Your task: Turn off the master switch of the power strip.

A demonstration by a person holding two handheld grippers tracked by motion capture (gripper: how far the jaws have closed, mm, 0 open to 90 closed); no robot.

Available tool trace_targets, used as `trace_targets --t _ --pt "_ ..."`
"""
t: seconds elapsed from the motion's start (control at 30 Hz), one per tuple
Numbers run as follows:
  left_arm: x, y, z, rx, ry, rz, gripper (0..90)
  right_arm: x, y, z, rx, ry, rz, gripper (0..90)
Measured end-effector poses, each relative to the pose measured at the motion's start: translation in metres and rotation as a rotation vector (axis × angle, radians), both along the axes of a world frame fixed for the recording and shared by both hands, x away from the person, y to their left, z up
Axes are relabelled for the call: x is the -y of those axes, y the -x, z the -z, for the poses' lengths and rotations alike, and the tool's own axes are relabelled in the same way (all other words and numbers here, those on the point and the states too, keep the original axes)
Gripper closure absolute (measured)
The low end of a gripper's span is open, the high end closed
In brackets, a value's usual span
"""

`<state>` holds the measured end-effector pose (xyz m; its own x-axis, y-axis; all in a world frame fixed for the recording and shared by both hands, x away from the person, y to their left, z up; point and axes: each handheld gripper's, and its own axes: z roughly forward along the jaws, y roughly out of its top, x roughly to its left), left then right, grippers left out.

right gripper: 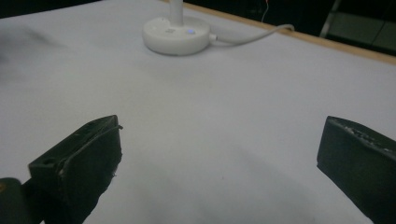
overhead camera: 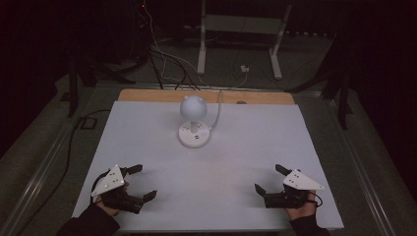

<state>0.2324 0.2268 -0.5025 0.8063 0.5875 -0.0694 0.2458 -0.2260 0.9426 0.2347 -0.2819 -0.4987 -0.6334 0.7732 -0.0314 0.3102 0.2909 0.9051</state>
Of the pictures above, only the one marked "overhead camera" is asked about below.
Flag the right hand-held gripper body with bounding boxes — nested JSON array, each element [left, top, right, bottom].
[[264, 168, 326, 209]]

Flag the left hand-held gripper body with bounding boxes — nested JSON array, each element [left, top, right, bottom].
[[90, 164, 146, 215]]

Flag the white round table lamp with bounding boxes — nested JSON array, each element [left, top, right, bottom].
[[177, 94, 211, 149]]

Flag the person's left hand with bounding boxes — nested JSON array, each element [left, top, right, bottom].
[[95, 197, 121, 217]]

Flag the person's right hand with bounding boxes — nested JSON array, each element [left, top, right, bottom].
[[284, 201, 317, 221]]

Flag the white table mat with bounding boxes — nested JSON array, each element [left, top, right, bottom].
[[71, 100, 345, 231]]

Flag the black floor plate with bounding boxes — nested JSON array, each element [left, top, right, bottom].
[[78, 116, 98, 131]]

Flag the black metal stand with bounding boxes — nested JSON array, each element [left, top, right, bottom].
[[66, 48, 137, 118], [285, 32, 357, 131]]

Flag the white metal stand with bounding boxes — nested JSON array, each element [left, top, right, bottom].
[[196, 0, 293, 81]]

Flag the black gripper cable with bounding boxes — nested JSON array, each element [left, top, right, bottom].
[[90, 169, 112, 198], [307, 191, 325, 208]]

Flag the long black floor cable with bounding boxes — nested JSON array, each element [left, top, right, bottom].
[[16, 108, 112, 235]]

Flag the metal floor rail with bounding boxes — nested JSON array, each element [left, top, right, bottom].
[[0, 127, 78, 236], [323, 96, 399, 236]]

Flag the white lamp cable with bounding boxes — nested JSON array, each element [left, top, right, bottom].
[[209, 89, 224, 131]]

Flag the black floor cable bundle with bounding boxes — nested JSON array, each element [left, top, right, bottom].
[[148, 45, 202, 91]]

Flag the white floor cable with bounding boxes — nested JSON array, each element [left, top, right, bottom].
[[143, 1, 249, 89]]

